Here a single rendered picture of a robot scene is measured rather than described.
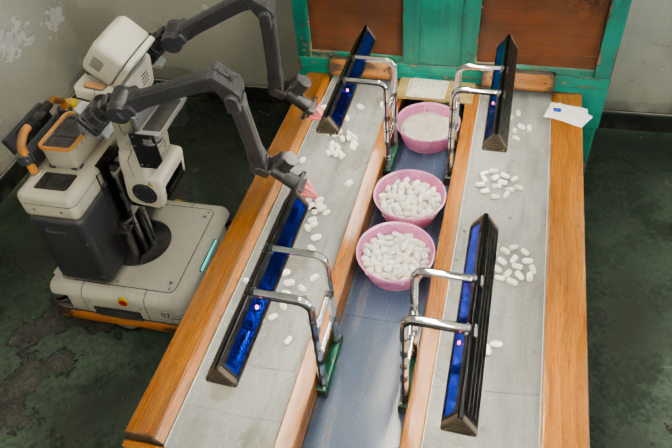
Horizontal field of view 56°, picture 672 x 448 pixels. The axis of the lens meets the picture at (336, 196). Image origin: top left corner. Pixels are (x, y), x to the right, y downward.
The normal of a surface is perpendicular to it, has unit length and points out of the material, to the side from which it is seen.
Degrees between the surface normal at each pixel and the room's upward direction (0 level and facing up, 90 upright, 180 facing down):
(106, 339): 0
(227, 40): 90
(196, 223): 0
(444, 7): 90
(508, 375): 0
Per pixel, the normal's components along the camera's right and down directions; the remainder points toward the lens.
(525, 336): -0.07, -0.72
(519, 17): -0.25, 0.69
